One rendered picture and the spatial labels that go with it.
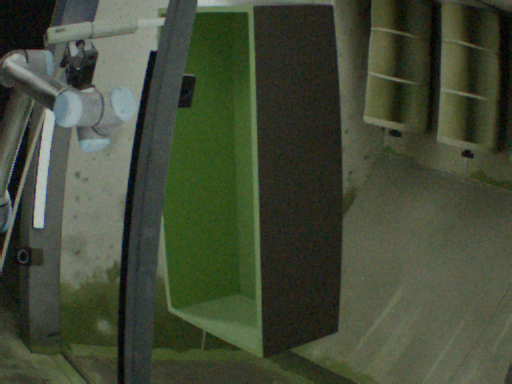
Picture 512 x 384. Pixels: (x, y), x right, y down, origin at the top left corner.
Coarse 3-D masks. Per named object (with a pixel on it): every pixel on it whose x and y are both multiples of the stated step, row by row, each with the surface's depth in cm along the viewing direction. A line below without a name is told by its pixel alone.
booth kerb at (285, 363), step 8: (288, 352) 411; (296, 352) 407; (280, 360) 416; (288, 360) 411; (296, 360) 405; (304, 360) 400; (312, 360) 395; (280, 368) 415; (288, 368) 410; (296, 368) 404; (304, 368) 399; (312, 368) 394; (320, 368) 389; (328, 368) 384; (304, 376) 398; (312, 376) 393; (320, 376) 388; (328, 376) 383; (336, 376) 378; (344, 376) 373
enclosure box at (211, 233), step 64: (192, 64) 331; (256, 64) 275; (320, 64) 290; (192, 128) 338; (256, 128) 280; (320, 128) 295; (192, 192) 343; (256, 192) 285; (320, 192) 300; (192, 256) 348; (256, 256) 291; (320, 256) 305; (192, 320) 332; (256, 320) 336; (320, 320) 312
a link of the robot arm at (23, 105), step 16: (32, 64) 253; (48, 64) 258; (16, 96) 259; (16, 112) 261; (0, 128) 266; (16, 128) 265; (0, 144) 267; (16, 144) 269; (0, 160) 269; (0, 176) 272; (0, 192) 276; (0, 208) 278; (0, 224) 283
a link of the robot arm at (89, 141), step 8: (80, 128) 227; (88, 128) 224; (80, 136) 227; (88, 136) 225; (96, 136) 225; (104, 136) 226; (80, 144) 227; (88, 144) 225; (96, 144) 226; (104, 144) 229
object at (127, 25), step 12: (72, 24) 230; (84, 24) 232; (96, 24) 233; (108, 24) 235; (120, 24) 237; (132, 24) 239; (144, 24) 242; (156, 24) 245; (48, 36) 225; (60, 36) 227; (72, 36) 229; (84, 36) 232; (96, 36) 235; (108, 36) 238
